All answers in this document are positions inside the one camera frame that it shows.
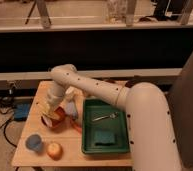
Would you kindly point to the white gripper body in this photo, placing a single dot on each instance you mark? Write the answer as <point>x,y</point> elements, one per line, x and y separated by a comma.
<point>55,96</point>

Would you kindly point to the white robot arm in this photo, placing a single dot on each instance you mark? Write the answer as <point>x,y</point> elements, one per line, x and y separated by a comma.
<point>151,135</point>

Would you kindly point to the red bowl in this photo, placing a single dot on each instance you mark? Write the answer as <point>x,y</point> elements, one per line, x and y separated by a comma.
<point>52,123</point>

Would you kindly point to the orange carrot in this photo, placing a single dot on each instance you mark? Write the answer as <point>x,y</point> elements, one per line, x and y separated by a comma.
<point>75,126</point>

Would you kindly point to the blue box on floor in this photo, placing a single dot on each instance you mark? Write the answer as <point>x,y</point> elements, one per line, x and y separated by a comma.
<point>21,112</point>

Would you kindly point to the green plastic tray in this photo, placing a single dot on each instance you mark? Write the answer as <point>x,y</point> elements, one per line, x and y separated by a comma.
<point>94,108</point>

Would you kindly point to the wooden table board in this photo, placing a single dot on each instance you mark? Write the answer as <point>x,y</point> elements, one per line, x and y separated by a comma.
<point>69,139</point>

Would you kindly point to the yellow-red apple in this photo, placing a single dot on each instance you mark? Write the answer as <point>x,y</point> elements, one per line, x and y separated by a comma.
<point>54,150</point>

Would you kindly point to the metal fork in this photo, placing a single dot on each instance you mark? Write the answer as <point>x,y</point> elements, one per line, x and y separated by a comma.
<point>112,116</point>

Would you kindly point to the blue-green sponge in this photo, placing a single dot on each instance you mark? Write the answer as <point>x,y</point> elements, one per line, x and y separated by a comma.
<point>104,138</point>

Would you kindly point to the grey chair back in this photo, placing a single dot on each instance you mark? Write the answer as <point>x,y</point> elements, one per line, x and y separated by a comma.
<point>180,99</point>

